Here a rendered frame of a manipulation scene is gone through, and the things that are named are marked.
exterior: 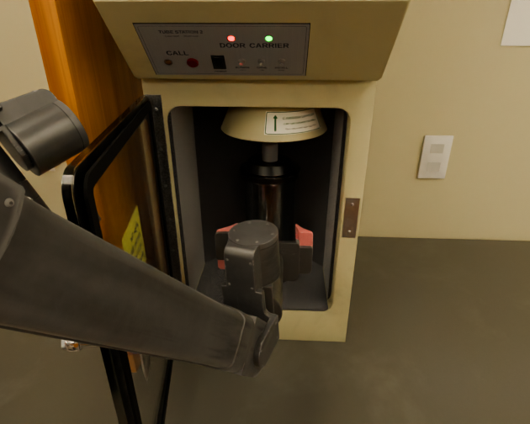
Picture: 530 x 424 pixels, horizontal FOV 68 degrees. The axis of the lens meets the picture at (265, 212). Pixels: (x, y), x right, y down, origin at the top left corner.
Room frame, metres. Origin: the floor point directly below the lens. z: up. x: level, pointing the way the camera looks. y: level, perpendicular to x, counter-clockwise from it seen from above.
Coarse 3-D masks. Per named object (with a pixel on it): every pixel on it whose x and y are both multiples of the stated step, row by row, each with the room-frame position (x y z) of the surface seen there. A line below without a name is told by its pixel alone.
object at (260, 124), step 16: (240, 112) 0.61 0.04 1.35; (256, 112) 0.59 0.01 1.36; (272, 112) 0.59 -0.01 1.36; (288, 112) 0.59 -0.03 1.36; (304, 112) 0.60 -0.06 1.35; (320, 112) 0.64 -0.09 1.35; (224, 128) 0.63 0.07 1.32; (240, 128) 0.59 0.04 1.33; (256, 128) 0.58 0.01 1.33; (272, 128) 0.58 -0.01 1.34; (288, 128) 0.58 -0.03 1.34; (304, 128) 0.59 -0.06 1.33; (320, 128) 0.61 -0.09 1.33
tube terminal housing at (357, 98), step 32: (192, 96) 0.56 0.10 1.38; (224, 96) 0.56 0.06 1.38; (256, 96) 0.56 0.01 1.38; (288, 96) 0.56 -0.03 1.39; (320, 96) 0.55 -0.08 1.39; (352, 96) 0.55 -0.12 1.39; (352, 128) 0.55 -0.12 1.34; (352, 160) 0.55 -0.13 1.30; (352, 192) 0.55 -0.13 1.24; (352, 256) 0.55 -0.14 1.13; (288, 320) 0.56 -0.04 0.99; (320, 320) 0.55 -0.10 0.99
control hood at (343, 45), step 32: (96, 0) 0.45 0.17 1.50; (128, 0) 0.45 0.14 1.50; (160, 0) 0.45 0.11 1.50; (192, 0) 0.45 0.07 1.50; (224, 0) 0.45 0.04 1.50; (256, 0) 0.45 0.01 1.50; (288, 0) 0.44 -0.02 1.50; (320, 0) 0.44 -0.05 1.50; (352, 0) 0.44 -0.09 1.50; (384, 0) 0.44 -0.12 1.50; (128, 32) 0.48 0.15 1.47; (320, 32) 0.47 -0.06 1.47; (352, 32) 0.47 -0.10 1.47; (384, 32) 0.47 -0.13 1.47; (128, 64) 0.53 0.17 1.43; (320, 64) 0.51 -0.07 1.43; (352, 64) 0.51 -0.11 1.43; (384, 64) 0.50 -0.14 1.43
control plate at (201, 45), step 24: (144, 24) 0.47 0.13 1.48; (168, 24) 0.47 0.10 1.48; (192, 24) 0.47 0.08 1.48; (216, 24) 0.47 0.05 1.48; (240, 24) 0.47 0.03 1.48; (264, 24) 0.47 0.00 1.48; (288, 24) 0.46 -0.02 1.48; (144, 48) 0.50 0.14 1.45; (168, 48) 0.50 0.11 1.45; (192, 48) 0.50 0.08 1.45; (216, 48) 0.49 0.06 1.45; (240, 48) 0.49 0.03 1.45; (264, 48) 0.49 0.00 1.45; (288, 48) 0.49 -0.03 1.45; (168, 72) 0.53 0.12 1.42; (192, 72) 0.53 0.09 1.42; (216, 72) 0.53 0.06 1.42; (240, 72) 0.52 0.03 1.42; (264, 72) 0.52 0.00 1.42; (288, 72) 0.52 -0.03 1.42
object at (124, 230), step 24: (144, 96) 0.53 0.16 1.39; (120, 120) 0.40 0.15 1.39; (144, 120) 0.50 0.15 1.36; (96, 144) 0.32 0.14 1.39; (144, 144) 0.49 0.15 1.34; (72, 168) 0.26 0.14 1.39; (120, 168) 0.37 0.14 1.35; (144, 168) 0.47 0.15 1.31; (72, 192) 0.25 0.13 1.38; (96, 192) 0.29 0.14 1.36; (120, 192) 0.36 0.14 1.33; (144, 192) 0.45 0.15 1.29; (72, 216) 0.25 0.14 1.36; (120, 216) 0.34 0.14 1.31; (144, 216) 0.43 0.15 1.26; (120, 240) 0.33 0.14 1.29; (144, 240) 0.41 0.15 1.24; (144, 384) 0.32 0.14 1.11; (120, 408) 0.25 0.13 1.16; (144, 408) 0.30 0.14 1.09
